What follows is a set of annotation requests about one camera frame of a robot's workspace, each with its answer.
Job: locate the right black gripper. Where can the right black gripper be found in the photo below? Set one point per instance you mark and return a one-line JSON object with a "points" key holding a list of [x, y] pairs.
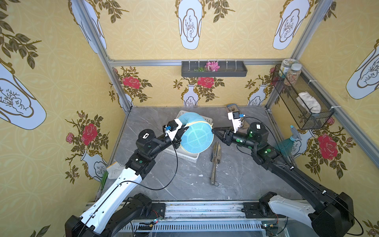
{"points": [[229, 137]]}

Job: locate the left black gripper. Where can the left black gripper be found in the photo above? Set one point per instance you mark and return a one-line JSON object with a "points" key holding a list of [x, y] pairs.
{"points": [[180, 136]]}

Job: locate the turquoise mesh laundry bag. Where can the turquoise mesh laundry bag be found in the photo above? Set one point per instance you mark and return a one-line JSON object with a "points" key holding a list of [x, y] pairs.
{"points": [[199, 136]]}

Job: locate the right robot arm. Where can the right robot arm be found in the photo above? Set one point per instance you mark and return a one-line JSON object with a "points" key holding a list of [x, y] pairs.
{"points": [[329, 214]]}

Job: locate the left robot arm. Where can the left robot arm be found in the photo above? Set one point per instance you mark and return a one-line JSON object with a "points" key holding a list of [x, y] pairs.
{"points": [[106, 217]]}

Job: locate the white perforated plastic basket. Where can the white perforated plastic basket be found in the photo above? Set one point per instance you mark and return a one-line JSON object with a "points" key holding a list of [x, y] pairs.
{"points": [[180, 152]]}

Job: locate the metal garden trowel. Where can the metal garden trowel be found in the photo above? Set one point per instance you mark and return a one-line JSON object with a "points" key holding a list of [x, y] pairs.
{"points": [[215, 159]]}

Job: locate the pink artificial flower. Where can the pink artificial flower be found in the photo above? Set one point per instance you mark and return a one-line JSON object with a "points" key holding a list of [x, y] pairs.
{"points": [[212, 66]]}

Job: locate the teal spray bottle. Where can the teal spray bottle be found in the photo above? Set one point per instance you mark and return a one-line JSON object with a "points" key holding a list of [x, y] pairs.
{"points": [[285, 147]]}

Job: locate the white cloth at left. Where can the white cloth at left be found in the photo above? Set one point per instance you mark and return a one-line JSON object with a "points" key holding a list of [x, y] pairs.
{"points": [[115, 170]]}

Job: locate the glass jar with grains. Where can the glass jar with grains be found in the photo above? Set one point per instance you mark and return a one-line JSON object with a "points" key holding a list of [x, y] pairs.
{"points": [[293, 74]]}

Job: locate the crumpled white cloth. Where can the crumpled white cloth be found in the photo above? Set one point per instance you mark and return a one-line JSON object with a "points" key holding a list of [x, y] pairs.
{"points": [[309, 102]]}

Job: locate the glass jar white lid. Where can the glass jar white lid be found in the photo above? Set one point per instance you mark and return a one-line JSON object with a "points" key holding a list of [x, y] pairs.
{"points": [[285, 66]]}

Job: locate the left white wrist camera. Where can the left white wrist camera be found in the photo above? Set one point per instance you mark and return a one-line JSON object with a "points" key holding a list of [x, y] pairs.
{"points": [[172, 128]]}

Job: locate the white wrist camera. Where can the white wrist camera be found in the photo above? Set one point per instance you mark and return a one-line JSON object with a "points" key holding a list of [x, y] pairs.
{"points": [[236, 119], [172, 128]]}

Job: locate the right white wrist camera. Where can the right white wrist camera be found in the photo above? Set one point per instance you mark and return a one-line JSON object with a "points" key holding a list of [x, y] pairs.
{"points": [[236, 119]]}

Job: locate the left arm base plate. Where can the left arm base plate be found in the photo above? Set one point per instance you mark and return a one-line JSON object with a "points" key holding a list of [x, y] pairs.
{"points": [[157, 210]]}

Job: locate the grey wall shelf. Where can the grey wall shelf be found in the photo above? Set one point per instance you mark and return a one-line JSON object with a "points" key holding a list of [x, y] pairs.
{"points": [[228, 68]]}

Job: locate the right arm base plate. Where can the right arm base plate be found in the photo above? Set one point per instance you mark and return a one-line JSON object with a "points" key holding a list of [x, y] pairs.
{"points": [[258, 210]]}

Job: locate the black wire wall basket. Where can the black wire wall basket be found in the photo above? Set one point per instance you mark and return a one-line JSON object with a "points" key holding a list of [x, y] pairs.
{"points": [[289, 94]]}

